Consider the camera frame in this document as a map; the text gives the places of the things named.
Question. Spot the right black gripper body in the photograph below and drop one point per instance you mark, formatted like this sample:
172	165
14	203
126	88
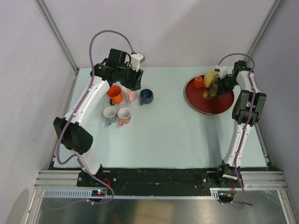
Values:
227	84

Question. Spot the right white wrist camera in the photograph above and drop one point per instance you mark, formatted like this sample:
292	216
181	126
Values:
222	71

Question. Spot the orange mug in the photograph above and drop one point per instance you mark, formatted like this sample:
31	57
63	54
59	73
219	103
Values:
115	95

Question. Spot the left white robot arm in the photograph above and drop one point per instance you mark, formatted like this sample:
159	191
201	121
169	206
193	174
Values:
120	67

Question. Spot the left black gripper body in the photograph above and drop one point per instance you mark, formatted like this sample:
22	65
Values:
129	77

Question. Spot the red round tray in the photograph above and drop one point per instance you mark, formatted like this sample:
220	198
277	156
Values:
200	100

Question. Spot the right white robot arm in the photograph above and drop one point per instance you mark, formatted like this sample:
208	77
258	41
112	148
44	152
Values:
246	113

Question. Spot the pink mug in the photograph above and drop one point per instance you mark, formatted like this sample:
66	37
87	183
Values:
124	115

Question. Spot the grey mug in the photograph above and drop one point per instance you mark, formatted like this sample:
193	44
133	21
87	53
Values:
110	115

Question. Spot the right aluminium frame post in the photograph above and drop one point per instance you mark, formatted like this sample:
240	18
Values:
266	24

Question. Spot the aluminium rail bar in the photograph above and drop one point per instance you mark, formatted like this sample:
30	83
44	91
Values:
271	180

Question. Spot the pale pink cup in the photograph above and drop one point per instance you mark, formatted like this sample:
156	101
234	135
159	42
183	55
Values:
129	94

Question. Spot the left aluminium frame post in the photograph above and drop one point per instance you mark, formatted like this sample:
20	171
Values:
57	34

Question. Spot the small pink cup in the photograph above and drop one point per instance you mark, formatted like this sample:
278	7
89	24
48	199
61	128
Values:
198	82

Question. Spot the blue mug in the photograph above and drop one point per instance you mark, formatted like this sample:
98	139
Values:
146	97

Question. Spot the yellow mug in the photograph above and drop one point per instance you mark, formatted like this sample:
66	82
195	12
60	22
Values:
210	77

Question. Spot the brown mug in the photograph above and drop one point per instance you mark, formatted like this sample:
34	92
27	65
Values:
212	89

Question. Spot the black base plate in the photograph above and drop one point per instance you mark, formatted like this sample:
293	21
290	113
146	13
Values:
154	181

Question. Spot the aluminium frame post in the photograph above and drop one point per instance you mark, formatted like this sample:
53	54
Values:
57	34
266	24

